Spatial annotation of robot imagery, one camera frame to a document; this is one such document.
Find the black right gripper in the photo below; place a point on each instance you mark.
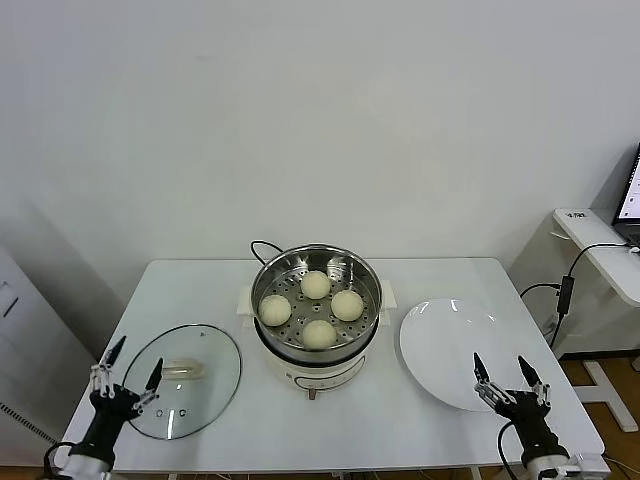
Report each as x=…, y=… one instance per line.
x=530, y=425

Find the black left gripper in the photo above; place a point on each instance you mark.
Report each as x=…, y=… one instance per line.
x=112, y=415

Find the round glass pot lid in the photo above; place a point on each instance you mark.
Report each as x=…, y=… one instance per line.
x=200, y=395

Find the white steamed baozi bun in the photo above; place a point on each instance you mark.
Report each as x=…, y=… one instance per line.
x=275, y=310
x=315, y=285
x=319, y=334
x=347, y=305

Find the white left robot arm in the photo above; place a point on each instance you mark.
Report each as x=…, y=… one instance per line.
x=85, y=469

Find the stainless steel steamer basket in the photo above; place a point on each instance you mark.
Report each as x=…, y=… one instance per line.
x=350, y=270

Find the white round plate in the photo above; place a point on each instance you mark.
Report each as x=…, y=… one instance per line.
x=445, y=345

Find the white cabinet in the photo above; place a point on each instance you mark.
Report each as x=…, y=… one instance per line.
x=30, y=350

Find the black usb hub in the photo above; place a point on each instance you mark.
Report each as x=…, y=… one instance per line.
x=566, y=295

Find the cream electric cooker base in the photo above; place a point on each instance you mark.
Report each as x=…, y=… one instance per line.
x=320, y=372

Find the open black laptop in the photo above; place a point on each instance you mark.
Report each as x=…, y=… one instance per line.
x=631, y=195

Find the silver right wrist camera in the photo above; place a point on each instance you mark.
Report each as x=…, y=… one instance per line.
x=580, y=465

